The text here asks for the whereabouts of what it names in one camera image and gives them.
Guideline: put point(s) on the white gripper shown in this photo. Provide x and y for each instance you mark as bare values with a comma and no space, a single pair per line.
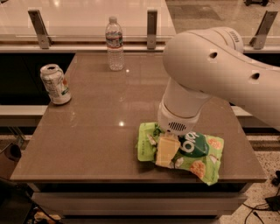
175,123

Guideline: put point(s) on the green rice chip bag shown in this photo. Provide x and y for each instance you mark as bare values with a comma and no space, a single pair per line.
198,153

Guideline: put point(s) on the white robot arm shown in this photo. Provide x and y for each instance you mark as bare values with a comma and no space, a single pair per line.
210,62

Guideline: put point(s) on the clear plastic water bottle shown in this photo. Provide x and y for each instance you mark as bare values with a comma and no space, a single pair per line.
114,42

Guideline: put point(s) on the white green soda can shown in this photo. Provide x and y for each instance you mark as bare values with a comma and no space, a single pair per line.
55,84

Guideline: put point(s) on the dark object at left floor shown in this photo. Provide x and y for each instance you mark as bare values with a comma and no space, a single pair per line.
9,157

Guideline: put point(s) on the middle metal railing bracket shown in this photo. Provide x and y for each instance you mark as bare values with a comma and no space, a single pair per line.
152,21

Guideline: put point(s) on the metal railing bracket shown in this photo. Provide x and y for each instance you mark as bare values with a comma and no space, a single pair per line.
44,40
259,39
152,21

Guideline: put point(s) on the right metal railing bracket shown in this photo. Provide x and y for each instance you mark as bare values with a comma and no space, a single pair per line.
259,39

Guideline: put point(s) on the left metal railing bracket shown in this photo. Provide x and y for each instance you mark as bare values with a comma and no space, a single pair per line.
44,40

